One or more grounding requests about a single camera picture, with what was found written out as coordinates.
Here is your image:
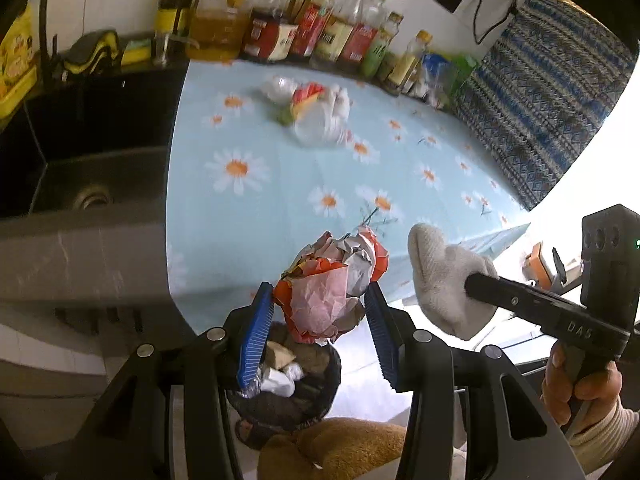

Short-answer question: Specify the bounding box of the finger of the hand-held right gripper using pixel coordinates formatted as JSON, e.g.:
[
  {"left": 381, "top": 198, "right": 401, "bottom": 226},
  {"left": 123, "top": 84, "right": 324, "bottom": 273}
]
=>
[{"left": 464, "top": 271, "right": 551, "bottom": 329}]

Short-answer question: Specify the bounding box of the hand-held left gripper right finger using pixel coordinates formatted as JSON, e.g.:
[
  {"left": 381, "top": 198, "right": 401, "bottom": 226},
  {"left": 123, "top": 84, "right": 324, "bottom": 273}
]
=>
[{"left": 364, "top": 281, "right": 586, "bottom": 480}]

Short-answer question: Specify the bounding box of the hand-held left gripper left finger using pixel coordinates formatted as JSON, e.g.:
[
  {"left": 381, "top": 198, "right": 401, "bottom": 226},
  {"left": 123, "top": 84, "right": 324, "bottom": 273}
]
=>
[{"left": 65, "top": 281, "right": 276, "bottom": 480}]

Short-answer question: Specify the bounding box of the white cloth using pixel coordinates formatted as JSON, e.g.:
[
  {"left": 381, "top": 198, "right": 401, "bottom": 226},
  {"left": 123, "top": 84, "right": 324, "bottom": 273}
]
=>
[{"left": 407, "top": 222, "right": 500, "bottom": 342}]

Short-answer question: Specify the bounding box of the red white wrapper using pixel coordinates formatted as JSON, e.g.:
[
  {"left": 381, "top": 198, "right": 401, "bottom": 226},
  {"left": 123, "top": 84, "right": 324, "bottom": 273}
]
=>
[{"left": 280, "top": 225, "right": 391, "bottom": 345}]

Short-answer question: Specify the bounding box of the black lined waste bin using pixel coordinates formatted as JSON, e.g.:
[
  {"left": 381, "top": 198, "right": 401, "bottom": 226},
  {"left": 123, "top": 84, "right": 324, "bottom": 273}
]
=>
[{"left": 225, "top": 322, "right": 343, "bottom": 433}]

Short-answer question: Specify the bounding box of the white plastic bag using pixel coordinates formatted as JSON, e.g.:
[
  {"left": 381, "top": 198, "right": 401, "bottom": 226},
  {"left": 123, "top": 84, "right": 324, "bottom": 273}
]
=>
[{"left": 292, "top": 85, "right": 352, "bottom": 148}]

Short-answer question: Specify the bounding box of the colourful snack wrapper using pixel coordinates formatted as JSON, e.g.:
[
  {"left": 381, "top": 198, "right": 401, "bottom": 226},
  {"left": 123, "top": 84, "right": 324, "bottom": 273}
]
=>
[{"left": 276, "top": 82, "right": 331, "bottom": 127}]

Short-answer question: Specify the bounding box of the white plastic wrap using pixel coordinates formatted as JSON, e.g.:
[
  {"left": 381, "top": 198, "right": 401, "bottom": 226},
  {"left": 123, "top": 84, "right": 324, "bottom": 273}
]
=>
[{"left": 260, "top": 76, "right": 299, "bottom": 104}]

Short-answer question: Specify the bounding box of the cream sleeved right forearm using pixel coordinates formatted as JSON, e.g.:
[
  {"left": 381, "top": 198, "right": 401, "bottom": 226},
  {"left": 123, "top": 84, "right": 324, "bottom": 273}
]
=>
[{"left": 565, "top": 400, "right": 640, "bottom": 476}]

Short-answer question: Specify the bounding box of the person's right hand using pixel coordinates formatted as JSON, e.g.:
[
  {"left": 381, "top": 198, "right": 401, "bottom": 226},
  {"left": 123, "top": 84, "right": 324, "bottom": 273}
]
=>
[{"left": 542, "top": 341, "right": 623, "bottom": 431}]

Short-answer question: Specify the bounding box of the orange object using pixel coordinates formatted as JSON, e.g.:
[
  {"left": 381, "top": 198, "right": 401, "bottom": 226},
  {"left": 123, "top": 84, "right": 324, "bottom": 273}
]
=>
[{"left": 522, "top": 242, "right": 556, "bottom": 288}]

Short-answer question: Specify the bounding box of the person's foot in slipper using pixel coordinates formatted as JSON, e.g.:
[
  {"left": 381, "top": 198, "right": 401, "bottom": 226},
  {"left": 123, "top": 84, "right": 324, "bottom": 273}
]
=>
[{"left": 235, "top": 417, "right": 276, "bottom": 451}]

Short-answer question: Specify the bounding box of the yellow fleece pants leg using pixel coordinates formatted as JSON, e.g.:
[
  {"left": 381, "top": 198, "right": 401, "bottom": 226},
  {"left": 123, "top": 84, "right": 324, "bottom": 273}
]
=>
[{"left": 257, "top": 417, "right": 408, "bottom": 480}]

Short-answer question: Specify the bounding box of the daisy print tablecloth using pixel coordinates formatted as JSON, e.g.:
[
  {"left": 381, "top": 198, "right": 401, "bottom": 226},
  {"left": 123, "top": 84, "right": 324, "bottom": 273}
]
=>
[{"left": 162, "top": 57, "right": 531, "bottom": 311}]

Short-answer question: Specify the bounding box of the blue patterned cloth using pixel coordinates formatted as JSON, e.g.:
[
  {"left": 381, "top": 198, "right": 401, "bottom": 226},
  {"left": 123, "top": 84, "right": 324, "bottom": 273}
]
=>
[{"left": 452, "top": 0, "right": 628, "bottom": 213}]

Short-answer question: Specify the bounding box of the metal sink drain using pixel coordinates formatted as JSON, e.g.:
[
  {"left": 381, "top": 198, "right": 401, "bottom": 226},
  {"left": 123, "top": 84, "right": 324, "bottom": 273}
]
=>
[{"left": 72, "top": 182, "right": 113, "bottom": 210}]

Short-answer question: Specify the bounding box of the green seasoning bag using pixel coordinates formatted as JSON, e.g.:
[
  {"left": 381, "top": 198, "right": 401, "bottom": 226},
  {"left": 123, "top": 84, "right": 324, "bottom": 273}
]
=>
[{"left": 447, "top": 55, "right": 481, "bottom": 111}]

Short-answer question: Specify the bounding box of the blue white seasoning bag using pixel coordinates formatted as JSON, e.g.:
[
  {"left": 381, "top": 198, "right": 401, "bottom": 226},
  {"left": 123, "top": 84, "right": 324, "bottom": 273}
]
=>
[{"left": 417, "top": 52, "right": 458, "bottom": 106}]

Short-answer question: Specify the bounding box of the small yellow cap oil bottle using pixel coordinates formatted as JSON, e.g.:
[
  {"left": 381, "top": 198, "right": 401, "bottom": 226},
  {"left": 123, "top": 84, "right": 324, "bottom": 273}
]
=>
[{"left": 387, "top": 30, "right": 433, "bottom": 97}]

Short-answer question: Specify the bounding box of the black kitchen sink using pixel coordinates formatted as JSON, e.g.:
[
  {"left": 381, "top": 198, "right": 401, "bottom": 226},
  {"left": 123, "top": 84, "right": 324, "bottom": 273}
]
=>
[{"left": 0, "top": 57, "right": 191, "bottom": 306}]

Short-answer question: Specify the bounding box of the green seasoning oil bottle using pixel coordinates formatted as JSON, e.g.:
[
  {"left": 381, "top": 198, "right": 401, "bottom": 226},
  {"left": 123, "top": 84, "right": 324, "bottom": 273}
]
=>
[{"left": 360, "top": 11, "right": 405, "bottom": 81}]

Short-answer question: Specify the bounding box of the clear bottle red label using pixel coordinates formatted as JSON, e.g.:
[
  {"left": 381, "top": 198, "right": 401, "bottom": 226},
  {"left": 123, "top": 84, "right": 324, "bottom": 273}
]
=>
[{"left": 341, "top": 0, "right": 392, "bottom": 73}]

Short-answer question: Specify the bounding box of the clear bottle yellow cap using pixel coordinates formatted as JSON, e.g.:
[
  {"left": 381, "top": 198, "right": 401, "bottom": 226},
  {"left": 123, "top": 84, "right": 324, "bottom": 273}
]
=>
[{"left": 310, "top": 0, "right": 373, "bottom": 68}]

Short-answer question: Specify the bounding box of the dark soy sauce jug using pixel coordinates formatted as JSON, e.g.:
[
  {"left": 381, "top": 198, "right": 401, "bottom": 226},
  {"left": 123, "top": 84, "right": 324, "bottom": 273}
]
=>
[{"left": 240, "top": 0, "right": 313, "bottom": 63}]

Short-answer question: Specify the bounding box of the yellow green sponge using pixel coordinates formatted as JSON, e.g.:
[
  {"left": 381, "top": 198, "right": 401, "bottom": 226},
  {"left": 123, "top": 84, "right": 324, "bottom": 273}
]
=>
[{"left": 121, "top": 35, "right": 156, "bottom": 66}]

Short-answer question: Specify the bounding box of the clear cooking oil jug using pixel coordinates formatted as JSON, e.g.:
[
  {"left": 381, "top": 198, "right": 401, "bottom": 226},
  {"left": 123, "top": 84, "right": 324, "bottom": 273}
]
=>
[{"left": 186, "top": 0, "right": 256, "bottom": 61}]

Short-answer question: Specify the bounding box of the black cap vinegar bottle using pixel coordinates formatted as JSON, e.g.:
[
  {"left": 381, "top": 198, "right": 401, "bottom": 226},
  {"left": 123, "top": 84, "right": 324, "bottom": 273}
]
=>
[{"left": 289, "top": 0, "right": 343, "bottom": 58}]

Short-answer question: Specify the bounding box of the yellow black cleaning rag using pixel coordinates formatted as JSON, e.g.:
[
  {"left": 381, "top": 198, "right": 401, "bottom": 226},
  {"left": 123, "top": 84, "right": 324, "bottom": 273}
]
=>
[{"left": 60, "top": 31, "right": 123, "bottom": 75}]

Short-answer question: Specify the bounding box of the yellow dish soap bottle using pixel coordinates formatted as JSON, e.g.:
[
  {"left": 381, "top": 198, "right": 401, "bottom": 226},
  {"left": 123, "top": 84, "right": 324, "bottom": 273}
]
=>
[{"left": 0, "top": 2, "right": 41, "bottom": 118}]

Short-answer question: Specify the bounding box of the black faucet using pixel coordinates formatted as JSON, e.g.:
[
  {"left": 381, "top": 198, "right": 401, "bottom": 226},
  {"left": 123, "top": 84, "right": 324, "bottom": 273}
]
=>
[{"left": 37, "top": 0, "right": 68, "bottom": 83}]

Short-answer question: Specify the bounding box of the black power cable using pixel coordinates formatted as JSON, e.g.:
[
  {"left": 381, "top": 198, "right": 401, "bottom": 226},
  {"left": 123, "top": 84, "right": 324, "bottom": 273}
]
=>
[{"left": 472, "top": 0, "right": 521, "bottom": 46}]

